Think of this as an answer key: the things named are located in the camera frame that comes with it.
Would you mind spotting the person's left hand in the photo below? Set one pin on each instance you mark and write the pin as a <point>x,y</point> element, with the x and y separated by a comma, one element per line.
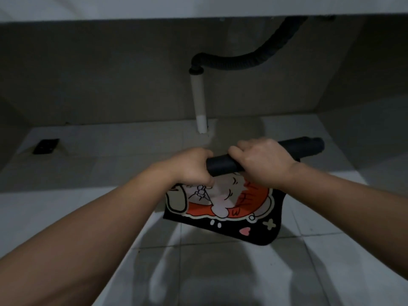
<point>186,167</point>

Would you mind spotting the person's right hand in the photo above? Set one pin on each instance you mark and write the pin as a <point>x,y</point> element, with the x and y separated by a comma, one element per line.
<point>264,162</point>

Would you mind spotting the person's left thumb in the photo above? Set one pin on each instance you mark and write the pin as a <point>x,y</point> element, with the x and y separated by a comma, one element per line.
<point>209,182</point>

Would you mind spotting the person's right fingers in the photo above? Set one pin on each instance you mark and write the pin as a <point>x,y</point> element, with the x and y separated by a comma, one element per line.
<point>238,152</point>

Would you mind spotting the black cartoon print floor mat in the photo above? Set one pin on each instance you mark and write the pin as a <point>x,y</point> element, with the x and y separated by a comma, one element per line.
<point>229,203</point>

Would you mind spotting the person's right forearm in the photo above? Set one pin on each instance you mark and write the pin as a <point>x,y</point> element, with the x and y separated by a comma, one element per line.
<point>347,203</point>

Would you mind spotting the person's left forearm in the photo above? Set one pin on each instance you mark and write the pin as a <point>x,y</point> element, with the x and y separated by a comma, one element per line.
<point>83,232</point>

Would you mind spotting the white drain pipe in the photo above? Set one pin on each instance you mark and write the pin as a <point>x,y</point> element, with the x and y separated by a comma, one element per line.
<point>198,98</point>

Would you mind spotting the black floor drain cover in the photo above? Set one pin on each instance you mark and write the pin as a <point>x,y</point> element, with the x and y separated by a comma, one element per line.
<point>46,146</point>

